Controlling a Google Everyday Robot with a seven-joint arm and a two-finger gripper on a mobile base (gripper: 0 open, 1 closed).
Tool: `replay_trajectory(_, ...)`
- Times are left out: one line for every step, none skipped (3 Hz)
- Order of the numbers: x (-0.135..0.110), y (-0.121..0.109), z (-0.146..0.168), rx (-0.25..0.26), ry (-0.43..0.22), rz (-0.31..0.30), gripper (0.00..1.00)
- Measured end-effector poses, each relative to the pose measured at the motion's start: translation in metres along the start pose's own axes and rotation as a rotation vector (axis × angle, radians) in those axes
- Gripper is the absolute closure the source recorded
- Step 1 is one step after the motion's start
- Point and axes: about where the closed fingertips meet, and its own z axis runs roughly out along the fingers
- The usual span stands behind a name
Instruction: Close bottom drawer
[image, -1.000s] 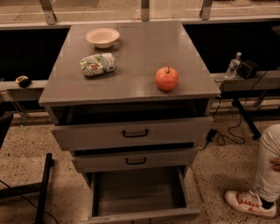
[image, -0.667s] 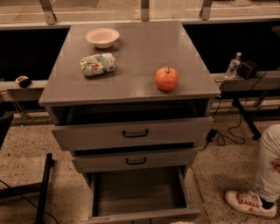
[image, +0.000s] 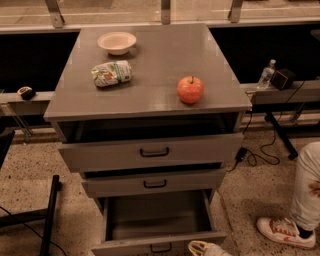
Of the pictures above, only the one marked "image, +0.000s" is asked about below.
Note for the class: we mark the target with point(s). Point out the grey bottom drawer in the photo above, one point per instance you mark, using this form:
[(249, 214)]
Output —
[(156, 224)]

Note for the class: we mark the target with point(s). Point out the person leg light trousers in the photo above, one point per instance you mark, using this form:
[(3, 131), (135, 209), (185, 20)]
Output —
[(305, 209)]

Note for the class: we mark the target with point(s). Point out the small black yellow object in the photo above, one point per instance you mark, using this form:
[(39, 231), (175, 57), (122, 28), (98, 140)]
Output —
[(26, 92)]

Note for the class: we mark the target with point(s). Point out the black metal stand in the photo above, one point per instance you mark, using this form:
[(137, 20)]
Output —
[(46, 214)]

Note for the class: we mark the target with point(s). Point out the clear water bottle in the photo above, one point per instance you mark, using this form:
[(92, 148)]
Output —
[(266, 75)]

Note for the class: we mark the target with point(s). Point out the red apple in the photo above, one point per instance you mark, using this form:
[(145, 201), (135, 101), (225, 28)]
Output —
[(190, 89)]

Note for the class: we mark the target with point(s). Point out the grey drawer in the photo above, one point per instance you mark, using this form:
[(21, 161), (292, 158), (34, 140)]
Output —
[(156, 224), (154, 183), (146, 153)]

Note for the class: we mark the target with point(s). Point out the small black box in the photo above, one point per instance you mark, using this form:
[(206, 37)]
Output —
[(283, 79)]

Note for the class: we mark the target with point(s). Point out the crumpled snack bag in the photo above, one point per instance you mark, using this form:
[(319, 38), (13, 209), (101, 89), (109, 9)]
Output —
[(111, 73)]

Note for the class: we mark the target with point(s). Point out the white bowl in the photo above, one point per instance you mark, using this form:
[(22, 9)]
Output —
[(117, 43)]

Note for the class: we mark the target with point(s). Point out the white red sneaker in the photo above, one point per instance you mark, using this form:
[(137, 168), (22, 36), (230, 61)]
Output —
[(284, 231)]

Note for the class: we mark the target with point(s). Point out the grey drawer cabinet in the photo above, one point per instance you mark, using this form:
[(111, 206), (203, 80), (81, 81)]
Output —
[(148, 106)]

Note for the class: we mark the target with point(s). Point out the grey top drawer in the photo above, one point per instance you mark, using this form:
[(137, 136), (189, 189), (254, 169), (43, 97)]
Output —
[(146, 153)]

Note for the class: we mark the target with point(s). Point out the person hand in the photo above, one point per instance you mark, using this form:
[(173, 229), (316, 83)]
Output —
[(315, 189)]

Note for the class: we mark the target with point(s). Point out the grey middle drawer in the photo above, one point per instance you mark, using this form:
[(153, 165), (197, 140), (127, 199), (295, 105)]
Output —
[(154, 183)]

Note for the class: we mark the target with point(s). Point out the black table leg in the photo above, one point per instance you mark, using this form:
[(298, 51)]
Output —
[(292, 151)]

